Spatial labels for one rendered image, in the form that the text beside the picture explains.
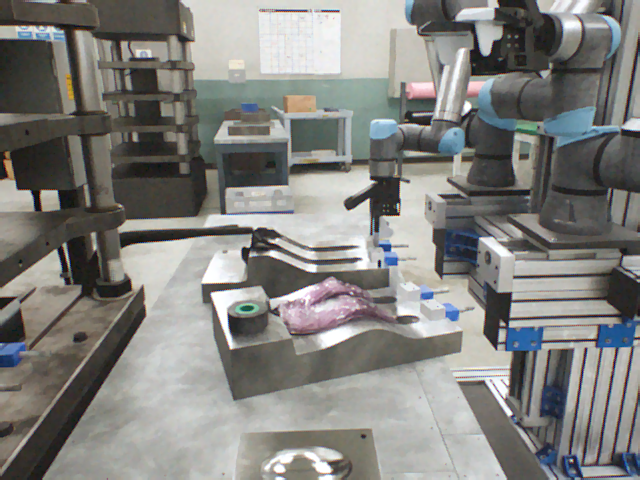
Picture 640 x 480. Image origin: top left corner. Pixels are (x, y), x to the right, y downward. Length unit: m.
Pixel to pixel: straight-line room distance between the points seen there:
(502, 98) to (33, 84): 1.18
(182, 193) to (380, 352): 4.29
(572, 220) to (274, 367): 0.73
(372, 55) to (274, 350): 7.10
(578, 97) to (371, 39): 7.01
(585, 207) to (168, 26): 4.33
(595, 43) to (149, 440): 0.97
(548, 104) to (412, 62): 6.77
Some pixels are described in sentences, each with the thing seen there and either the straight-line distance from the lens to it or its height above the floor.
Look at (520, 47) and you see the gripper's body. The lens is 0.84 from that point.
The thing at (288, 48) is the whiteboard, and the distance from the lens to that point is 7.70.
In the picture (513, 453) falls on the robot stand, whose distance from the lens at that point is 1.90.
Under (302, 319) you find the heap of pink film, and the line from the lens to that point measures 1.08.
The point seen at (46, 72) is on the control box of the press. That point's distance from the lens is 1.59.
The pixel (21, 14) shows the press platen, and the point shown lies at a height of 1.51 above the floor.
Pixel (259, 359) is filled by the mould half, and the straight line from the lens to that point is 0.98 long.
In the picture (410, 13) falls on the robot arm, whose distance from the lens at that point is 1.61.
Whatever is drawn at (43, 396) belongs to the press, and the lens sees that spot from 1.18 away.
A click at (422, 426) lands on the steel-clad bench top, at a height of 0.80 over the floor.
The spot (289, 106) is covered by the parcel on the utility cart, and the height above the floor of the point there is 0.95.
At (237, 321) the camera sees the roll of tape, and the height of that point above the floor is 0.94.
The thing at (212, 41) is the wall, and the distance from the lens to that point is 7.71.
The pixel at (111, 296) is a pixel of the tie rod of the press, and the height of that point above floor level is 0.80.
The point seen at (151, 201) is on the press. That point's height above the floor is 0.18.
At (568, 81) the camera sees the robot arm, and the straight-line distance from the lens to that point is 0.96.
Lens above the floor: 1.39
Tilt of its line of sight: 17 degrees down
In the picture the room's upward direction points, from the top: straight up
